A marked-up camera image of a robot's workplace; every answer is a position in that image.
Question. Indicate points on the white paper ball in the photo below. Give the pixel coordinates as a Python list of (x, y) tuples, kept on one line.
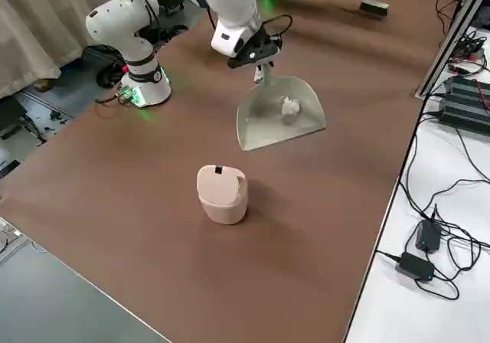
[(290, 106)]

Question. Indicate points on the black power adapter brick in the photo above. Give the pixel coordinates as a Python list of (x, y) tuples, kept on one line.
[(428, 236), (415, 266)]

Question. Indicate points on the pale green plastic dustpan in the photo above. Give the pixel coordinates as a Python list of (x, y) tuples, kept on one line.
[(268, 128)]

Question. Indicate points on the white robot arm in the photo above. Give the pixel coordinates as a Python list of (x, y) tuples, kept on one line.
[(229, 10)]

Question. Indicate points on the silver aluminium frame post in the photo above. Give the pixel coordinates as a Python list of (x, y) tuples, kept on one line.
[(451, 36)]

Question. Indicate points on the small white lidded bin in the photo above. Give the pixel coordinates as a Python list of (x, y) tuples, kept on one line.
[(224, 197)]

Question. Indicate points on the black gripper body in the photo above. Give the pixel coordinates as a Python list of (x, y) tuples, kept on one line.
[(256, 52)]

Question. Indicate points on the beige curtain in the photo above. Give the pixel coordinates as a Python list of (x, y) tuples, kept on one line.
[(38, 33)]

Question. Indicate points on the white brush with black bristles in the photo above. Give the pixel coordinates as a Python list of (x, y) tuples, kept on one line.
[(373, 7)]

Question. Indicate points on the black finned power supply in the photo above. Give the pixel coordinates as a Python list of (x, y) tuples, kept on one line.
[(465, 102)]

